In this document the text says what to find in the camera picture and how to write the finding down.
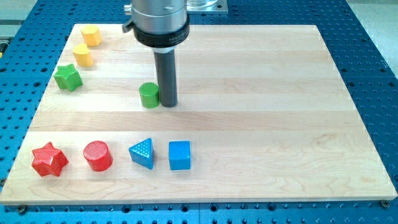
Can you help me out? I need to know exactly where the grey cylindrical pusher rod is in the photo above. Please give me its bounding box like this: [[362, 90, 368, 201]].
[[154, 49, 178, 108]]

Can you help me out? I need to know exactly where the green cylinder block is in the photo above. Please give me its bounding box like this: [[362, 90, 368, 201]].
[[139, 82, 160, 108]]

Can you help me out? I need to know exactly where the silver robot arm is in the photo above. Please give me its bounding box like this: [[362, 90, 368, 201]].
[[122, 0, 190, 108]]

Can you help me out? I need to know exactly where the green star block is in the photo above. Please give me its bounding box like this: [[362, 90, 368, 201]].
[[53, 63, 83, 92]]

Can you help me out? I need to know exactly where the red star block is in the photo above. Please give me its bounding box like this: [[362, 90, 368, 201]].
[[32, 142, 69, 177]]

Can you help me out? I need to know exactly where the yellow hexagon block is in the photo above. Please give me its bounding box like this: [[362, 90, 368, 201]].
[[81, 24, 102, 47]]

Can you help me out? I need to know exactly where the blue cube block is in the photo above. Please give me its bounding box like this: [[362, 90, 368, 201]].
[[169, 141, 191, 170]]

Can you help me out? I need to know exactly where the blue triangle block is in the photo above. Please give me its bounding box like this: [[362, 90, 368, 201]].
[[129, 138, 154, 169]]

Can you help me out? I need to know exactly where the light wooden board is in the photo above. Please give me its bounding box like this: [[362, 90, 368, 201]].
[[1, 24, 397, 205]]

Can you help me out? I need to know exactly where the red cylinder block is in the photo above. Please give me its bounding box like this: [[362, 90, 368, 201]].
[[83, 141, 113, 172]]

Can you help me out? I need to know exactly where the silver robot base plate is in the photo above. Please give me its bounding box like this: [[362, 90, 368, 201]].
[[187, 0, 228, 14]]

